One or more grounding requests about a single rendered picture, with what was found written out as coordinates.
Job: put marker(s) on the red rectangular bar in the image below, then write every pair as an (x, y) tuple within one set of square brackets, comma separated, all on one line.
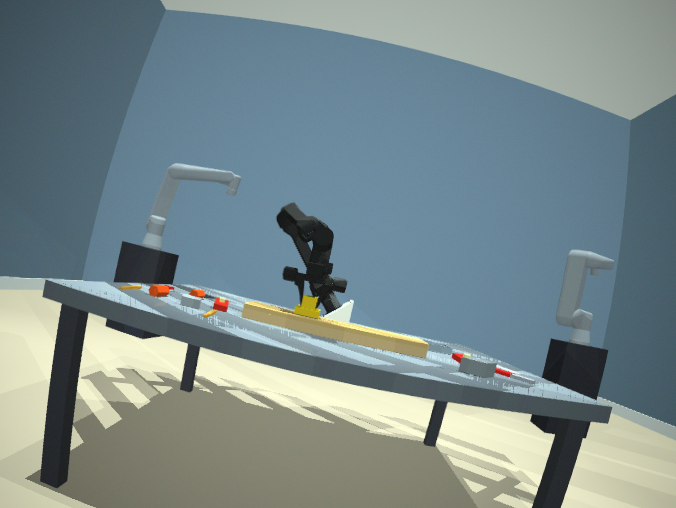
[(458, 357), (221, 304)]

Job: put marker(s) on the light orange rectangular panel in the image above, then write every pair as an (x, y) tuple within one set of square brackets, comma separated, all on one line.
[(336, 330)]

